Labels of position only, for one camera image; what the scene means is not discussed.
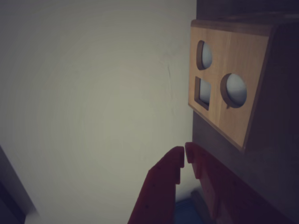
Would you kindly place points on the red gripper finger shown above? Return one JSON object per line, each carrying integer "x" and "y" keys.
{"x": 224, "y": 191}
{"x": 158, "y": 191}

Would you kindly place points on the wooden shape sorter box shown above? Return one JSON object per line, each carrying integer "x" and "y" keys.
{"x": 229, "y": 81}

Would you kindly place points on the blue clamp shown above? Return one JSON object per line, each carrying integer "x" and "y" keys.
{"x": 189, "y": 212}

